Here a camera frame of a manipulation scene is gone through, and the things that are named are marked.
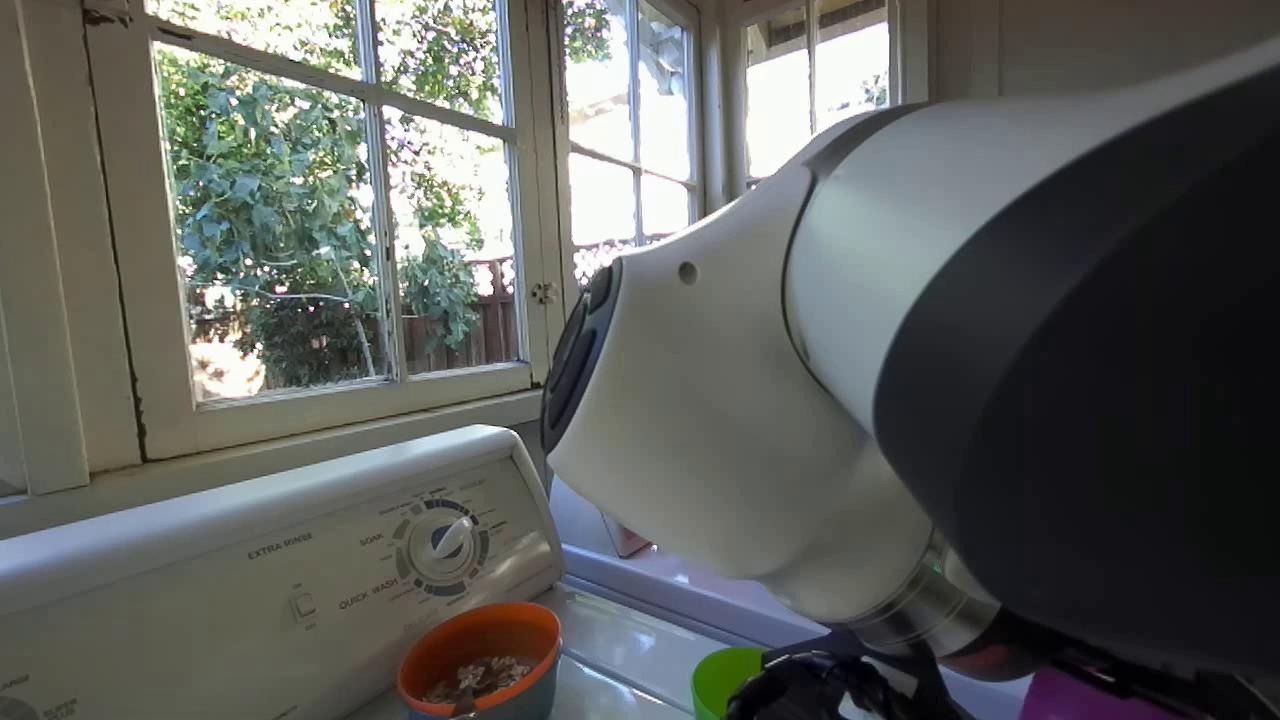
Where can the purple plastic cup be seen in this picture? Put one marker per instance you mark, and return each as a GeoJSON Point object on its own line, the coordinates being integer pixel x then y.
{"type": "Point", "coordinates": [1080, 700]}

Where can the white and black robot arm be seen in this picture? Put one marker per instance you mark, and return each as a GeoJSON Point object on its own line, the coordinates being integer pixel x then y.
{"type": "Point", "coordinates": [867, 334]}

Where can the green plastic cup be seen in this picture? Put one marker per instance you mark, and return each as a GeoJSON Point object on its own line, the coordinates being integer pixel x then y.
{"type": "Point", "coordinates": [721, 683]}

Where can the brown wooden lattice fence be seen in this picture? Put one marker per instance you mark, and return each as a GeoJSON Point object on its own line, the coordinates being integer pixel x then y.
{"type": "Point", "coordinates": [461, 324]}

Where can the white framed window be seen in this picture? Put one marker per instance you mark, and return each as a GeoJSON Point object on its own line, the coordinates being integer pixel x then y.
{"type": "Point", "coordinates": [739, 82]}
{"type": "Point", "coordinates": [334, 404]}
{"type": "Point", "coordinates": [712, 106]}

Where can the round washer dial knob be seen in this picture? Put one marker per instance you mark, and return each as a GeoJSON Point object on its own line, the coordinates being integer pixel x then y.
{"type": "Point", "coordinates": [443, 546]}

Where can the orange bowl with grey outside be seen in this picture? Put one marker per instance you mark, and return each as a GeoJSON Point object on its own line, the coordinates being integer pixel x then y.
{"type": "Point", "coordinates": [455, 632]}

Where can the green leafy trees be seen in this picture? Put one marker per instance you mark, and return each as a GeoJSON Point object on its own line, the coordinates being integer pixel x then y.
{"type": "Point", "coordinates": [266, 201]}

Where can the white washing machine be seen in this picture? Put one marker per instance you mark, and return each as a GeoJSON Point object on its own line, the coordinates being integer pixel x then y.
{"type": "Point", "coordinates": [203, 587]}

